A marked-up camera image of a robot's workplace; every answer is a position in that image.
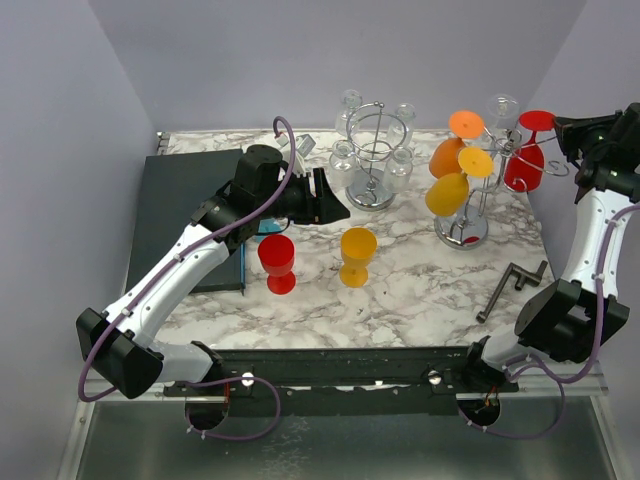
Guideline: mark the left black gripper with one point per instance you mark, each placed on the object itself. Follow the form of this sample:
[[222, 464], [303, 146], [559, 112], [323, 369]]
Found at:
[[323, 208]]

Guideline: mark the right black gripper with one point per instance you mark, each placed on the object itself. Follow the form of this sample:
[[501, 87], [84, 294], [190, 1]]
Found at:
[[567, 129]]

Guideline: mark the blue plastic wine glass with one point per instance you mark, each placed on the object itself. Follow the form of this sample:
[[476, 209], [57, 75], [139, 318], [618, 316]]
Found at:
[[272, 226]]

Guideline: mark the red plastic wine glass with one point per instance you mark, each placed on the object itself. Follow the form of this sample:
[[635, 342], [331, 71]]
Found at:
[[524, 170], [277, 254]]

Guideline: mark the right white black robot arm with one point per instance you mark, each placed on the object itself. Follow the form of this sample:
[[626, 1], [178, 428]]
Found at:
[[562, 328]]

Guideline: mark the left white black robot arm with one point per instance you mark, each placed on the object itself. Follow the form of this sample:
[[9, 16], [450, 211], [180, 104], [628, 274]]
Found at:
[[119, 342]]

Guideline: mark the orange standing plastic wine glass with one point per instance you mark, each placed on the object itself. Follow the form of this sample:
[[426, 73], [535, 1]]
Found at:
[[358, 246]]

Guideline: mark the chrome wine glass rack right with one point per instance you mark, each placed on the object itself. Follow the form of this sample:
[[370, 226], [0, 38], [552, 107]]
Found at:
[[468, 227]]

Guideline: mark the clear hanging wine glass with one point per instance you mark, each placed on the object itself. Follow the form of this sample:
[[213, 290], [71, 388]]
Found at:
[[503, 111]]

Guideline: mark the chrome bottle rack centre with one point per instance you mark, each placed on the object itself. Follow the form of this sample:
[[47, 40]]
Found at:
[[367, 192]]

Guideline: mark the dark orange hanging wine glass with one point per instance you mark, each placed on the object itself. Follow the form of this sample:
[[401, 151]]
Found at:
[[464, 125]]

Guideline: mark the yellow-orange hanging wine glass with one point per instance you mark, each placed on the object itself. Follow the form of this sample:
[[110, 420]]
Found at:
[[451, 191]]

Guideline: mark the clear glass bottle front left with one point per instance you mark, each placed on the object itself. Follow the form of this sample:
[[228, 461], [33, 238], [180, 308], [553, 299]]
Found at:
[[342, 165]]

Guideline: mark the clear glass bottle front right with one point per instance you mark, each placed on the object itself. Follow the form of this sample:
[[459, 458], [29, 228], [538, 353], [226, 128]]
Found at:
[[398, 170]]

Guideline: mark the clear glass bottle back right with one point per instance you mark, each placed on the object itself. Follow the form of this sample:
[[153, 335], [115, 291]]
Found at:
[[400, 127]]

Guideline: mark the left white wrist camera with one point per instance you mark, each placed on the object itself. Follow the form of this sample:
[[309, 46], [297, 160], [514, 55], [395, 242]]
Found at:
[[304, 145]]

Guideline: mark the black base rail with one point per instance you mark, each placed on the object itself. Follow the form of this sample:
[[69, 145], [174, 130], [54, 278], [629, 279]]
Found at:
[[363, 381]]

